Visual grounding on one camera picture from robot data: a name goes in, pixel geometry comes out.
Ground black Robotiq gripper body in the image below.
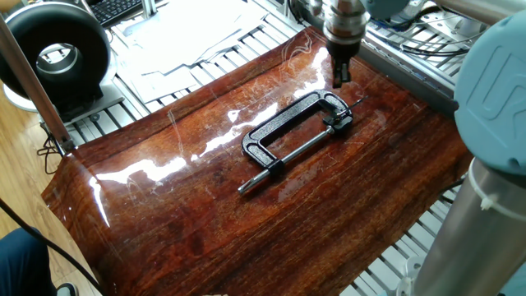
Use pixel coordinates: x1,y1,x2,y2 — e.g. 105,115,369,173
325,38,363,63

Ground glossy wood-grain mat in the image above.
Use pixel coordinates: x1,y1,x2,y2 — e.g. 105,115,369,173
40,26,474,296

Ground white paper sheets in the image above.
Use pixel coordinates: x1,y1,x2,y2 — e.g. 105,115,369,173
107,0,269,104

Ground tangled thin black cables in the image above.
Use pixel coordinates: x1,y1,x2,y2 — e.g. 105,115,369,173
35,122,63,176

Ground dark shoe with white edge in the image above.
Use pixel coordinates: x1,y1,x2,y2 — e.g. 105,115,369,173
54,282,80,296

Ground leg in blue trousers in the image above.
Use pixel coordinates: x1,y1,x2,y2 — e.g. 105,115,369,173
0,227,58,296

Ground white device base plate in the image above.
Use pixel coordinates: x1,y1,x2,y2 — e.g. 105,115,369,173
2,80,126,127

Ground small perforated metal plate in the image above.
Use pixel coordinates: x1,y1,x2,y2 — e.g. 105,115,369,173
394,255,425,296

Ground bundle of black and blue cables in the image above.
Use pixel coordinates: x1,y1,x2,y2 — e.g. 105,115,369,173
369,3,486,58

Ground black metal C-clamp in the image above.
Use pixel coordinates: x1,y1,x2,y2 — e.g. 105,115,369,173
238,89,355,196

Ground thin black clock hand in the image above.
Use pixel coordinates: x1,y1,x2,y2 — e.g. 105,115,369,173
333,96,370,120

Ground perforated aluminium base plate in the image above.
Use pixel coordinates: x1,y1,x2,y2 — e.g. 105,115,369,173
414,10,490,46

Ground small black clock movement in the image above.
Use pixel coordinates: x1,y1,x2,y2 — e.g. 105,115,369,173
322,108,355,136

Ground white cable tie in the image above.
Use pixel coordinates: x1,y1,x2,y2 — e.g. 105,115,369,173
467,161,526,212

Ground black computer keyboard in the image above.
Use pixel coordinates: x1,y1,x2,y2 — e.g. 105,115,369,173
85,0,164,29

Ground slanted aluminium post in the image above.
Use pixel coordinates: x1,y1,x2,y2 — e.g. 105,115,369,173
0,16,78,158

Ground black ring-shaped device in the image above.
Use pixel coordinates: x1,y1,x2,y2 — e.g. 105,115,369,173
0,1,113,121

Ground short upright aluminium post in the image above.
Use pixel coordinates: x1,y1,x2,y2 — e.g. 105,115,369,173
141,0,159,20

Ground long black floor cable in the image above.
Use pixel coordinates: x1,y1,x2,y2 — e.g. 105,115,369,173
0,198,104,295

